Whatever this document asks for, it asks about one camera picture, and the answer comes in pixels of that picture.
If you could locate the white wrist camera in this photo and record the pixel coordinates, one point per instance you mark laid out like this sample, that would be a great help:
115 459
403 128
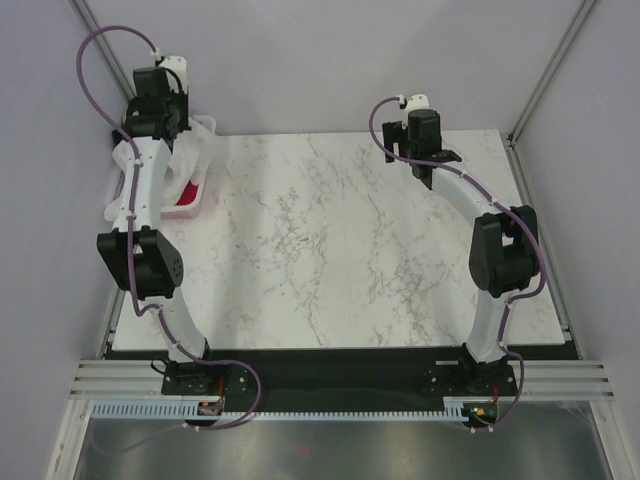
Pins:
175 70
413 102

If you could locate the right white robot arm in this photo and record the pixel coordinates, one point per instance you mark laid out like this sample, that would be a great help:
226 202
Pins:
504 252

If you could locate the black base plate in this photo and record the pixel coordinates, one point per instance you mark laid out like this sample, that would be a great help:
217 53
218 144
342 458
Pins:
361 377

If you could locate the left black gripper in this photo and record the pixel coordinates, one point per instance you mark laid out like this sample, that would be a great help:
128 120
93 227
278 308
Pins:
183 99

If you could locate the red t shirt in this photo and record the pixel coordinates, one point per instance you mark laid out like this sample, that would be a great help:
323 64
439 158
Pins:
190 196

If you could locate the right aluminium frame post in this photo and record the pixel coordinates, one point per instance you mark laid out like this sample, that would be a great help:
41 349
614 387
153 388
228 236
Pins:
552 67

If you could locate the aluminium frame post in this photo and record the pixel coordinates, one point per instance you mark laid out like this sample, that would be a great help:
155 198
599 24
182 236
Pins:
103 48
552 67

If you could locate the left aluminium frame post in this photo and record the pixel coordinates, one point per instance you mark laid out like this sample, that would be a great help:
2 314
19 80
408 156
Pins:
103 48

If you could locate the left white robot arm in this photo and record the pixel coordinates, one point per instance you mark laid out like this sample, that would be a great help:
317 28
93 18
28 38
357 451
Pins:
139 257

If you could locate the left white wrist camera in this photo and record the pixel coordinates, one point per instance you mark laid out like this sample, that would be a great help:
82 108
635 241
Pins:
175 70

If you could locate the white plastic basket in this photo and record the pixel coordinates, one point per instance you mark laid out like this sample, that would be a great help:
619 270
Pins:
197 200

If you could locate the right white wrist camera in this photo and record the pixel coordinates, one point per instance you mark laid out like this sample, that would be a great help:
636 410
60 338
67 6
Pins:
413 102

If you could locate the white slotted cable duct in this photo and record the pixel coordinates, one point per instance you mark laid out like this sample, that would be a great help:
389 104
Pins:
448 409

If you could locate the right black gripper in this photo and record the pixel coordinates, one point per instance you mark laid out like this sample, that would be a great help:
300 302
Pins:
394 133

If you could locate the white t shirt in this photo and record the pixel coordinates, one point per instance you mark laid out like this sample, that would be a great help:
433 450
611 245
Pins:
185 155

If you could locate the aluminium front rail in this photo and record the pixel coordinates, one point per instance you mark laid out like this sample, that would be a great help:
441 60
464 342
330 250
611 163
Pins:
550 380

